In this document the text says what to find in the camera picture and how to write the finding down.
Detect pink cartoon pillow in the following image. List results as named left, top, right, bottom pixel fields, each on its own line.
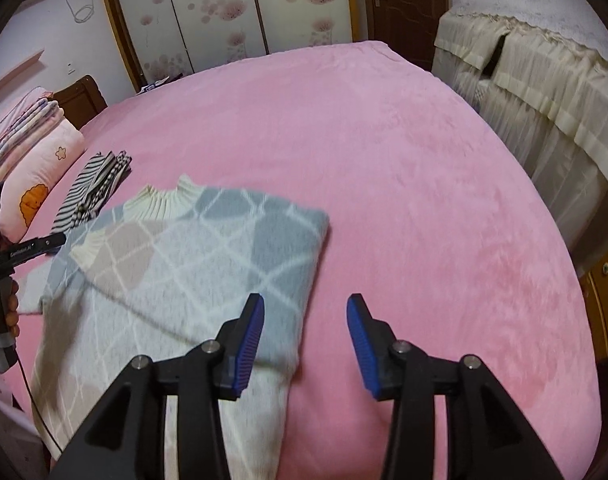
left=0, top=119, right=87, bottom=243

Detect folded striped quilt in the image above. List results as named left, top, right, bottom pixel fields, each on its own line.
left=0, top=87, right=65, bottom=176

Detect folded striped clothes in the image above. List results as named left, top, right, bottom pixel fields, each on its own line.
left=51, top=150, right=133, bottom=233

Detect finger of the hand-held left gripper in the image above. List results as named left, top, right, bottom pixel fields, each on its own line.
left=34, top=232, right=67, bottom=257

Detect wooden drawer cabinet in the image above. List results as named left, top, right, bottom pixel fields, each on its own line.
left=579, top=237, right=608, bottom=361

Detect wooden headboard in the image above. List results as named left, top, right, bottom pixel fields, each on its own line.
left=51, top=75, right=108, bottom=131

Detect brown wooden door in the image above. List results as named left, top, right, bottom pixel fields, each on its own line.
left=361, top=0, right=452, bottom=68

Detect pink fleece bed blanket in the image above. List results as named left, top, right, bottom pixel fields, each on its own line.
left=0, top=40, right=602, bottom=480

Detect cream cloth covered furniture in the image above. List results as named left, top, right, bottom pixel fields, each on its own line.
left=430, top=0, right=608, bottom=256

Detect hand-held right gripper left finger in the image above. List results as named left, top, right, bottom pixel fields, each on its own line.
left=48, top=293, right=265, bottom=480

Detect dark small objects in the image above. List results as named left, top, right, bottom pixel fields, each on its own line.
left=138, top=74, right=185, bottom=95

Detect pink wall shelf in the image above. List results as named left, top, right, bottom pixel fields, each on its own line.
left=0, top=50, right=45, bottom=98

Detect white air conditioner cable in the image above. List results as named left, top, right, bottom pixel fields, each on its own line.
left=64, top=0, right=95, bottom=23

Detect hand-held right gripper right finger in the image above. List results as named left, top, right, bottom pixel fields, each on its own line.
left=346, top=293, right=567, bottom=480

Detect person's left hand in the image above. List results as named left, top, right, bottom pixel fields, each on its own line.
left=4, top=279, right=21, bottom=347

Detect grey diamond pattern sweater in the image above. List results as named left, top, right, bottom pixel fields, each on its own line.
left=21, top=174, right=331, bottom=480

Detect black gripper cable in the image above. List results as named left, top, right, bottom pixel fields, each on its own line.
left=16, top=355, right=64, bottom=456

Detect floral sliding door wardrobe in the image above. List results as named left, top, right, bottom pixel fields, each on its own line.
left=96, top=0, right=369, bottom=93

